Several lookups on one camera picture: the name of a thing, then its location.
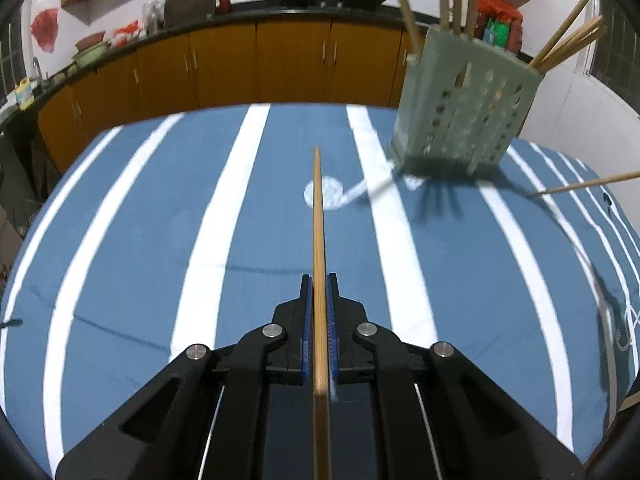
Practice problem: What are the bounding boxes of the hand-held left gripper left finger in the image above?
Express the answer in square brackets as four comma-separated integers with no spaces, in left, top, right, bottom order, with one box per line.
[55,274,315,480]

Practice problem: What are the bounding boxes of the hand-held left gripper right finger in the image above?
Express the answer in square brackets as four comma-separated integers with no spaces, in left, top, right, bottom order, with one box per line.
[326,273,586,480]

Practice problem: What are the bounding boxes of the wooden chopstick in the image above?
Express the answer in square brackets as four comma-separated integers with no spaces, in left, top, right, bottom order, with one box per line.
[536,15,606,72]
[540,24,609,74]
[311,146,333,480]
[529,171,640,197]
[529,0,592,69]

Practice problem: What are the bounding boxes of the green perforated utensil holder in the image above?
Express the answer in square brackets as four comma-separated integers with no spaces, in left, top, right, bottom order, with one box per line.
[389,26,544,179]

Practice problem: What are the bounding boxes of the blue white striped cloth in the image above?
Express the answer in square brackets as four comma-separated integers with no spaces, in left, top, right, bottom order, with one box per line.
[0,101,640,480]

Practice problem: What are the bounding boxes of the wooden base cabinets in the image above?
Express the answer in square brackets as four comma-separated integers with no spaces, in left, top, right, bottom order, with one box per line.
[36,14,417,177]

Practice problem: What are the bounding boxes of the black kitchen countertop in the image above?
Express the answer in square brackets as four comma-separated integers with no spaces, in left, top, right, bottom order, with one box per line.
[0,0,533,121]

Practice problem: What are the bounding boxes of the gas stove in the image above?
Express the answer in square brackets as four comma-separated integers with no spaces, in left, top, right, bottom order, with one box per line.
[270,0,397,12]

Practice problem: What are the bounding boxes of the green printed bag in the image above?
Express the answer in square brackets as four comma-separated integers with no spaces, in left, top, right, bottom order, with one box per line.
[482,17,511,49]

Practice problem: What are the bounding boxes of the dark cutting board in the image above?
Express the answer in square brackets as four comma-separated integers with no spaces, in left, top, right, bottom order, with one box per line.
[163,0,217,26]

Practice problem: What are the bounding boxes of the red and white plastic bag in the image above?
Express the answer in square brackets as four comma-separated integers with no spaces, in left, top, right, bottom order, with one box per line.
[110,19,146,46]

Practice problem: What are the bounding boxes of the red basin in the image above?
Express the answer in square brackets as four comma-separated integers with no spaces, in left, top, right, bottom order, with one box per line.
[74,31,107,51]

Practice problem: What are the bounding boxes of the large red plastic bag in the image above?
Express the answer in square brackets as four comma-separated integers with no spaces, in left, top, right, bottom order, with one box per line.
[476,0,524,52]

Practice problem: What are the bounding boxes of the yellow detergent bottle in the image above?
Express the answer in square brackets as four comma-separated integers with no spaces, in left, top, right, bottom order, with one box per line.
[14,78,35,110]

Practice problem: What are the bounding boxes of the dark barred window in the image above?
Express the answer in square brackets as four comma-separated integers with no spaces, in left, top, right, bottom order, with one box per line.
[0,4,27,97]

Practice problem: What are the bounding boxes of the red plastic bag on wall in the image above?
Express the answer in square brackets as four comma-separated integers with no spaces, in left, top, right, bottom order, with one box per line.
[30,7,62,54]

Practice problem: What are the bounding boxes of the barred window with white frame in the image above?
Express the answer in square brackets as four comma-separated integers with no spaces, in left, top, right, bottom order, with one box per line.
[584,0,640,117]

